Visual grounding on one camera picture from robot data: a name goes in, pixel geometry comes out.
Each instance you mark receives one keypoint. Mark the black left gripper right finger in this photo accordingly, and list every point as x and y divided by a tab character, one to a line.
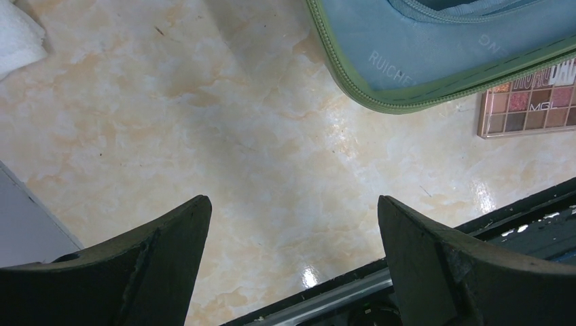
442	276

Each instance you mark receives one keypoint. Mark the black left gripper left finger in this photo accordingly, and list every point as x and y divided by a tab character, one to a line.
145	276

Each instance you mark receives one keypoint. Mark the eyeshadow palette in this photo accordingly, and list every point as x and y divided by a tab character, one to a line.
541	102

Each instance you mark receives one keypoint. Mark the green suitcase blue lining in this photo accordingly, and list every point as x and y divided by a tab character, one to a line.
399	57

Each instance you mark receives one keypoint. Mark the white folded towel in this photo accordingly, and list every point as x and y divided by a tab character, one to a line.
21	39

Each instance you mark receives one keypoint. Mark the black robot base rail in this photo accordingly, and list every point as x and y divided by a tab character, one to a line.
541	226

